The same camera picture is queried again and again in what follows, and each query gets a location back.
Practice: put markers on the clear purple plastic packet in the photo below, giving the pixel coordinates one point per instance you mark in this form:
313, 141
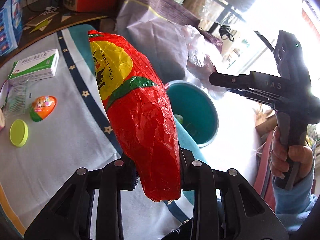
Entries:
13, 98

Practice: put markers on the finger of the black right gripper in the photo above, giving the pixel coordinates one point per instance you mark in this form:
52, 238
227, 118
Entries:
253, 96
230, 81

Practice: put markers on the clear plastic bag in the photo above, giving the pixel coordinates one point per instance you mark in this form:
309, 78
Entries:
203, 59

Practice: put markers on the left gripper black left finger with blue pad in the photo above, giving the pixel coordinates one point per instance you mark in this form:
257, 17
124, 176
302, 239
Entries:
68, 213

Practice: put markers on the blue toy packaging box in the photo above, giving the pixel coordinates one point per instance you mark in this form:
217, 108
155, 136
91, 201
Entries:
11, 25

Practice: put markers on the lime green round lid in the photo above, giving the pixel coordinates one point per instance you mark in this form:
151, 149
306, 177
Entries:
18, 133

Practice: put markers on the red yellow snack bag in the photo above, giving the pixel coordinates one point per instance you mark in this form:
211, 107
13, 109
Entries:
139, 112

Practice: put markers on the white green medicine box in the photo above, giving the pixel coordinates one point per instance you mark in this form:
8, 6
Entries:
36, 67

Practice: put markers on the teal round trash bin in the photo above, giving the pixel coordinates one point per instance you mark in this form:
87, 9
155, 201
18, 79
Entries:
200, 118

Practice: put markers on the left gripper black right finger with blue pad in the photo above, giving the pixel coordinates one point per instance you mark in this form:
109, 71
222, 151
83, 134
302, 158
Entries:
226, 206

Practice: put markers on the blue sleeve forearm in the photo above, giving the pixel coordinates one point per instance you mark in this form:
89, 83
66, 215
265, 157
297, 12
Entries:
293, 207

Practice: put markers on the orange green toy egg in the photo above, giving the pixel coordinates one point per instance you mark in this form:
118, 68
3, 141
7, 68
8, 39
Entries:
42, 107

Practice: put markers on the grey teal striped tablecloth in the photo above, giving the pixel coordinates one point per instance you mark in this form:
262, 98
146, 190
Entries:
76, 134

